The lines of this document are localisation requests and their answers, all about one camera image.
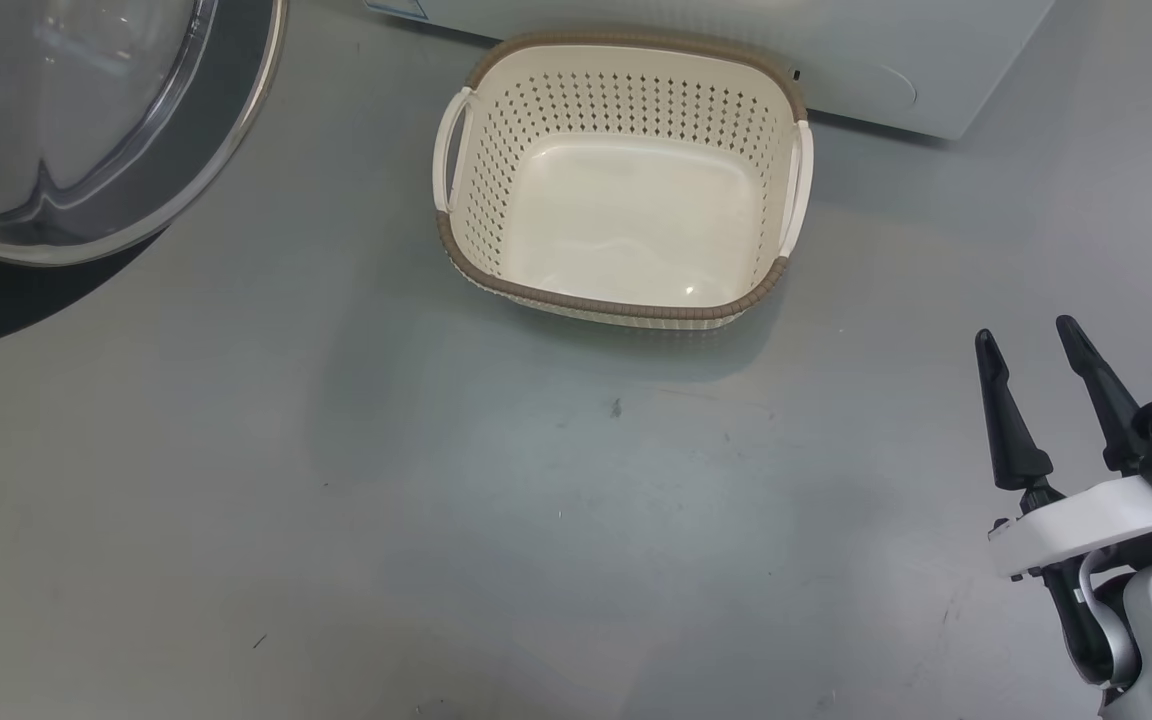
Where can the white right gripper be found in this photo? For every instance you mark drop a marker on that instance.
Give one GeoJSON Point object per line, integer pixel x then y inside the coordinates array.
{"type": "Point", "coordinates": [1086, 520]}

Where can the cream perforated laundry basket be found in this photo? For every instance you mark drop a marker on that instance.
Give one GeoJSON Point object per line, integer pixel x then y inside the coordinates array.
{"type": "Point", "coordinates": [636, 220]}

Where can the blue energy label sticker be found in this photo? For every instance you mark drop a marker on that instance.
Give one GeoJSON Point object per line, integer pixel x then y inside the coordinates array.
{"type": "Point", "coordinates": [401, 8]}

